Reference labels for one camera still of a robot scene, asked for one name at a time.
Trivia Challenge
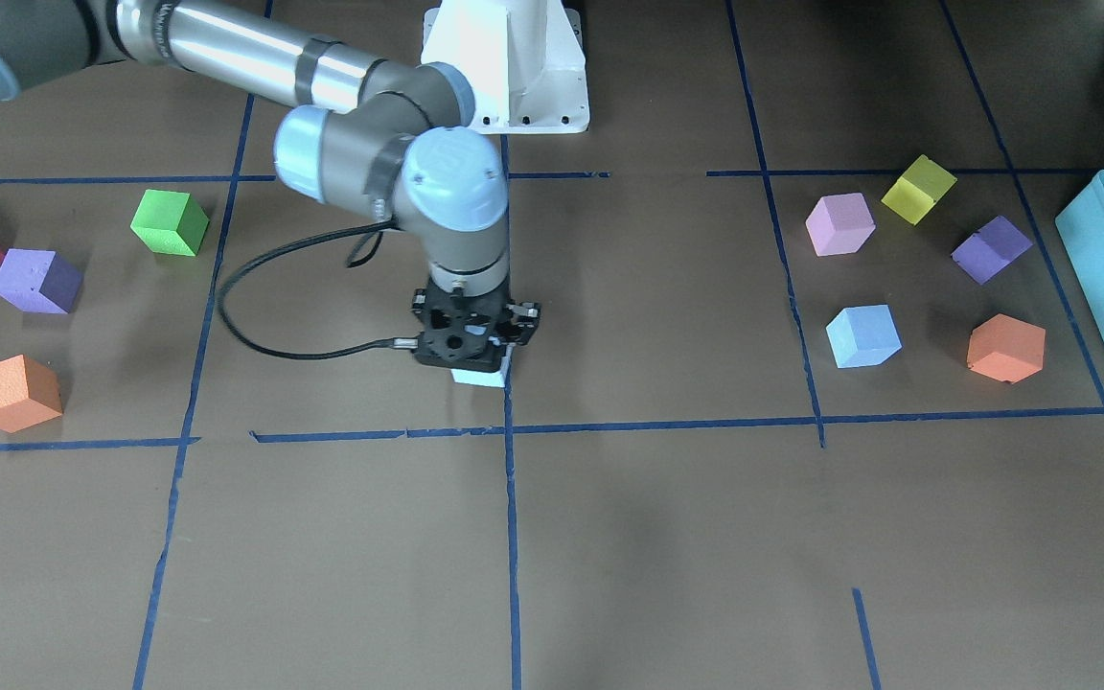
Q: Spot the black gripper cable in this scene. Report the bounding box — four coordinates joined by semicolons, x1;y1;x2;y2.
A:
214;219;421;362

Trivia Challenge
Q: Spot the yellow foam block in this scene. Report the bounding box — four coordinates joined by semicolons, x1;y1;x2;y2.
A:
881;153;956;224

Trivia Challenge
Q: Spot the pink foam block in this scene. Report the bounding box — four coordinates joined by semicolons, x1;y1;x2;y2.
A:
805;193;877;257

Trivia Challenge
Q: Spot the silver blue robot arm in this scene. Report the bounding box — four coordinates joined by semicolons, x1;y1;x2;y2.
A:
0;1;541;375

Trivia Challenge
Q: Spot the light blue foam block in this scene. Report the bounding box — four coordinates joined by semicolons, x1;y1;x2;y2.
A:
825;302;903;368
452;344;514;389

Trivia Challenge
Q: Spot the purple foam block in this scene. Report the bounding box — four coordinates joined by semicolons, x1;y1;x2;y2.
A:
0;248;82;314
951;216;1033;285

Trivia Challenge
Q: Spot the green foam block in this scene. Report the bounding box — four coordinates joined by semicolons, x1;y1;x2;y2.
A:
128;189;210;257

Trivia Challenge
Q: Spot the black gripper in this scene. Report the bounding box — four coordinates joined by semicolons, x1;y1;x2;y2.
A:
411;279;542;373

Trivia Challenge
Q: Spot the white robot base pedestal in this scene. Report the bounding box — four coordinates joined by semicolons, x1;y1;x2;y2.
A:
421;1;591;135

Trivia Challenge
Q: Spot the orange foam block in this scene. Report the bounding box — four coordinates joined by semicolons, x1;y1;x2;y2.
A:
0;355;64;433
965;314;1047;383

